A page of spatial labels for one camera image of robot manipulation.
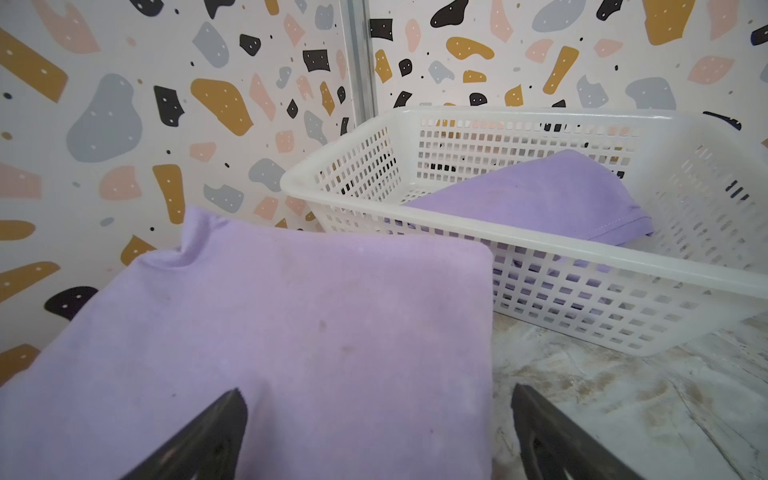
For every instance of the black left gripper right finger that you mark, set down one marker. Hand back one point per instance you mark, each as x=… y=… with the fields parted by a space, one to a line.
x=552 y=446

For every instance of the purple SHINE t-shirt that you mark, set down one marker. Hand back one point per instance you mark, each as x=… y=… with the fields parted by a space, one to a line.
x=565 y=194

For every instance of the folded purple t-shirt on stack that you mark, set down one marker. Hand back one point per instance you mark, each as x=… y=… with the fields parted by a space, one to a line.
x=358 y=356

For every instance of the left corner aluminium post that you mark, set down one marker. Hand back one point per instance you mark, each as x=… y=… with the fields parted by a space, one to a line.
x=356 y=31

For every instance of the white plastic laundry basket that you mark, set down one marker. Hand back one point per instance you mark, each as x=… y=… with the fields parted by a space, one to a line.
x=704 y=186

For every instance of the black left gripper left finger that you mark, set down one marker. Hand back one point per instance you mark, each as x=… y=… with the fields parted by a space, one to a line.
x=207 y=447

